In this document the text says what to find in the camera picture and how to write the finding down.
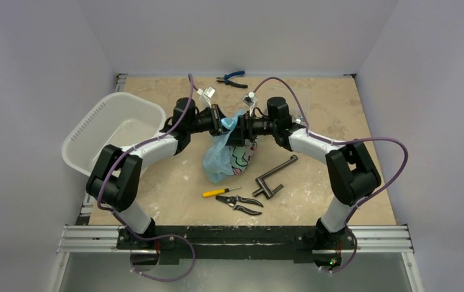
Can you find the aluminium extrusion rail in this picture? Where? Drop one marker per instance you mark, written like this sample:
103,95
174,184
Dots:
84,237

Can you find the light blue plastic bag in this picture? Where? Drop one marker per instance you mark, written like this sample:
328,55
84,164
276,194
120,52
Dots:
222,161

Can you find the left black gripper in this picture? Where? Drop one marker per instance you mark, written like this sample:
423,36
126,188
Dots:
216,115

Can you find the white plastic basin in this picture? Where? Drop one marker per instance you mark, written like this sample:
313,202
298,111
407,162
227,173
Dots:
120,119

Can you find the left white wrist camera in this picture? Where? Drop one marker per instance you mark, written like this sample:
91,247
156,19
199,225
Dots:
205,96

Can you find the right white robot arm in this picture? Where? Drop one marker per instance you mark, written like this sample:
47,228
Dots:
352,173

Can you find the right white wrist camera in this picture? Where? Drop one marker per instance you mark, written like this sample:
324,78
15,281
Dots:
250,100

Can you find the yellow handled screwdriver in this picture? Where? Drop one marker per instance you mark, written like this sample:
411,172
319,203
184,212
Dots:
218,192

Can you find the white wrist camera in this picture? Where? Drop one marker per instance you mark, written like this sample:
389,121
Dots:
250,100
205,96

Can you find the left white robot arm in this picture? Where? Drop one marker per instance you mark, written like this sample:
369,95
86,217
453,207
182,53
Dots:
114,180

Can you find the black handled pliers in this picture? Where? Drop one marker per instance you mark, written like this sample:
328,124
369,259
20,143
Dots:
235,202

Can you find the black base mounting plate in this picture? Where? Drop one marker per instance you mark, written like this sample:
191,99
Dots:
299,244

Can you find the dark metal crank handle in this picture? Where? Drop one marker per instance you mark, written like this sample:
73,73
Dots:
266,181

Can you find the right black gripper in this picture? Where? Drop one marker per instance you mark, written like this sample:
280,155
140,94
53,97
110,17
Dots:
246,126

